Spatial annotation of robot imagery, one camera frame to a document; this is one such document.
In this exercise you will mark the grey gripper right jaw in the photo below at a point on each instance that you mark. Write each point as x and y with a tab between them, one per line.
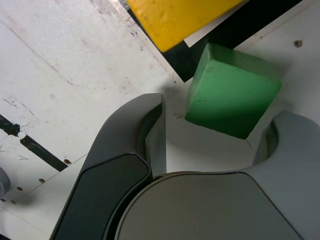
212	207

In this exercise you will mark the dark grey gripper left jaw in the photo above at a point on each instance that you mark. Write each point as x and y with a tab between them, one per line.
110	175

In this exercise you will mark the green cube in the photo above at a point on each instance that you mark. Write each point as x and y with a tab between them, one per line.
232	100

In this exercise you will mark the yellow cube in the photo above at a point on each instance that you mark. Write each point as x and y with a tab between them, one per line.
175	20

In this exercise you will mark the black tape square outline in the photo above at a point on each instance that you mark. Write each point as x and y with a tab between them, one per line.
185	65

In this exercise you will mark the black tape strip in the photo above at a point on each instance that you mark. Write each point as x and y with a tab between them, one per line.
42	153

